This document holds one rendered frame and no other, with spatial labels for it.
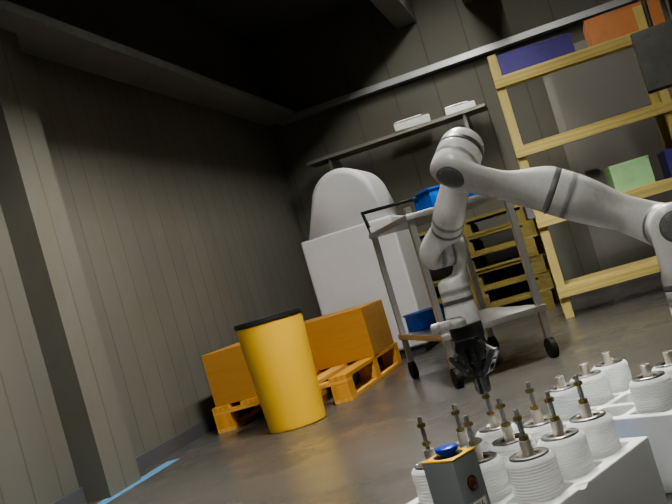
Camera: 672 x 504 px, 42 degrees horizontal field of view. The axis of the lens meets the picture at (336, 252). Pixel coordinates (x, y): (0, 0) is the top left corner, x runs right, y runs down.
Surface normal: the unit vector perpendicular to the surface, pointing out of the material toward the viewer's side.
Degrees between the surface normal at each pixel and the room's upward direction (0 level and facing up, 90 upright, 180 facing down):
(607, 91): 90
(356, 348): 90
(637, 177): 90
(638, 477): 90
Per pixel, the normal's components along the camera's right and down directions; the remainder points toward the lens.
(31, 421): 0.92, -0.28
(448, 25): -0.26, 0.04
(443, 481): -0.67, 0.17
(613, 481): 0.69, -0.23
